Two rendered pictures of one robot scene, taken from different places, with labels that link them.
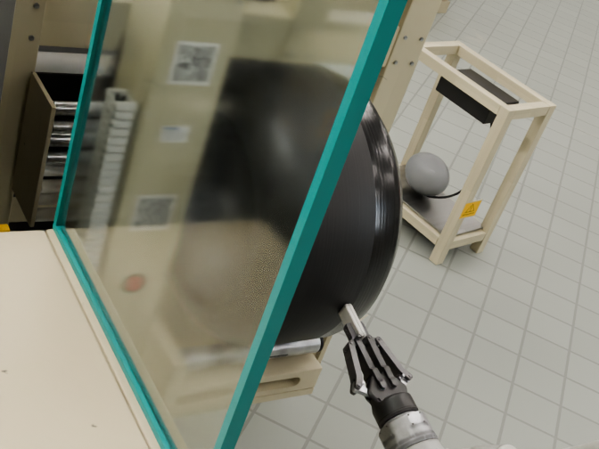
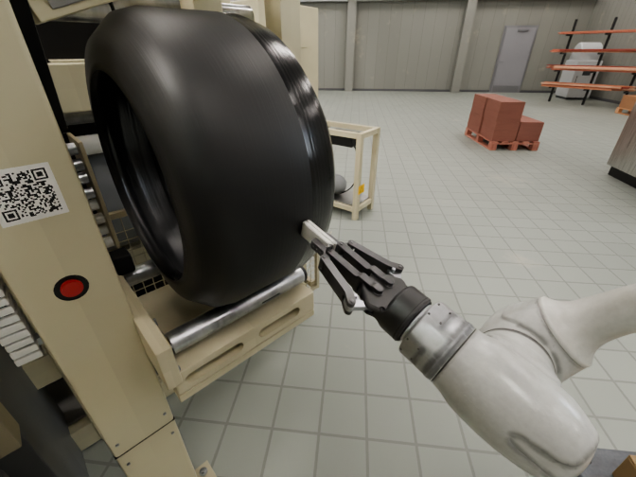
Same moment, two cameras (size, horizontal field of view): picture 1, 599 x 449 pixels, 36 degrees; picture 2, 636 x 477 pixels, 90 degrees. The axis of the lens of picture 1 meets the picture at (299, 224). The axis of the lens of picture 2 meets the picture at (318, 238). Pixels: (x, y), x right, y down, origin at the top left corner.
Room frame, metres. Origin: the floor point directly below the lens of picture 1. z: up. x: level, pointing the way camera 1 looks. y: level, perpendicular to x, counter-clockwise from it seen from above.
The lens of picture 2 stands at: (0.93, -0.13, 1.39)
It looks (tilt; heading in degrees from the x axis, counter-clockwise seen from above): 30 degrees down; 357
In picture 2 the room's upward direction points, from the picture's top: straight up
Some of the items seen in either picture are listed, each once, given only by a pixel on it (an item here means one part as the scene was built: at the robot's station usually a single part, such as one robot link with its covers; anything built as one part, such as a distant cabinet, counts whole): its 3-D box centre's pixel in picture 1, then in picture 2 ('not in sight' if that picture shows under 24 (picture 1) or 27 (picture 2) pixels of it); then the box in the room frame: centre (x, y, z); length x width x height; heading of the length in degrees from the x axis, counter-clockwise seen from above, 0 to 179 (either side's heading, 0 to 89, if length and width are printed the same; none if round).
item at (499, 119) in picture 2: not in sight; (503, 120); (6.47, -3.62, 0.36); 1.19 x 0.85 x 0.72; 170
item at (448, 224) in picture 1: (447, 151); (340, 168); (3.92, -0.52, 0.40); 0.60 x 0.35 x 0.80; 51
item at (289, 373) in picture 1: (237, 374); (244, 326); (1.48, 0.01, 0.84); 0.36 x 0.09 x 0.06; 130
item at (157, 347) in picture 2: not in sight; (134, 311); (1.47, 0.24, 0.90); 0.40 x 0.03 x 0.10; 40
